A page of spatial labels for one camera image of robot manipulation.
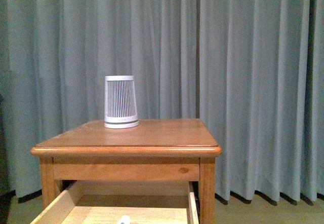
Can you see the wooden nightstand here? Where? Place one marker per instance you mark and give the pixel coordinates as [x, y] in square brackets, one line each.
[157, 150]

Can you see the white ribbed air purifier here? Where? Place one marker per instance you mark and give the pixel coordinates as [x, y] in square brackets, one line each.
[120, 108]

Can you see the white medicine bottle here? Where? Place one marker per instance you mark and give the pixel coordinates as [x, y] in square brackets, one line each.
[125, 219]

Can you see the grey-blue curtain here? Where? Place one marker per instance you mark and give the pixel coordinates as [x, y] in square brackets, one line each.
[252, 70]

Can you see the wooden drawer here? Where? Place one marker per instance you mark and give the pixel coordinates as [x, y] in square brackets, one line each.
[107, 202]

